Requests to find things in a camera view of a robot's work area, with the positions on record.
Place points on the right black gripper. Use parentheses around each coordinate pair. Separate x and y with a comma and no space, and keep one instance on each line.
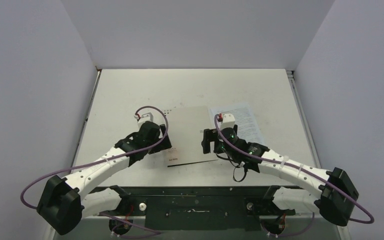
(210,140)

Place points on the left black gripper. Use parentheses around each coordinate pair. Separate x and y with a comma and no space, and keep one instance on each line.
(164,145)

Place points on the printed white paper sheet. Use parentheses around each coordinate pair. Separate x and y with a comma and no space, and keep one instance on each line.
(248,128)

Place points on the cream and black file folder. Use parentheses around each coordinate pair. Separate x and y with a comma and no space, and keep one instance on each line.
(186,129)

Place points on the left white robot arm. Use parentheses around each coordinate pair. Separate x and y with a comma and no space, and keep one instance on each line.
(65,201)

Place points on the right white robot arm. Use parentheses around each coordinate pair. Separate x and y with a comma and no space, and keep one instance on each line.
(331,193)

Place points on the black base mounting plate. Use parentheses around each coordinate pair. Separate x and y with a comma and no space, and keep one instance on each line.
(200,208)

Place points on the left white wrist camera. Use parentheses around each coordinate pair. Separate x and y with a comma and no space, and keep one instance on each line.
(141,119)

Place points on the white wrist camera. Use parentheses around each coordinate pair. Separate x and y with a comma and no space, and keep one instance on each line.
(226,120)
(141,119)

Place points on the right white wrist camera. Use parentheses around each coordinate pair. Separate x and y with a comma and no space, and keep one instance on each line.
(226,120)

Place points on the aluminium frame rail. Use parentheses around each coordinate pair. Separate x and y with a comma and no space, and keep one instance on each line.
(301,226)

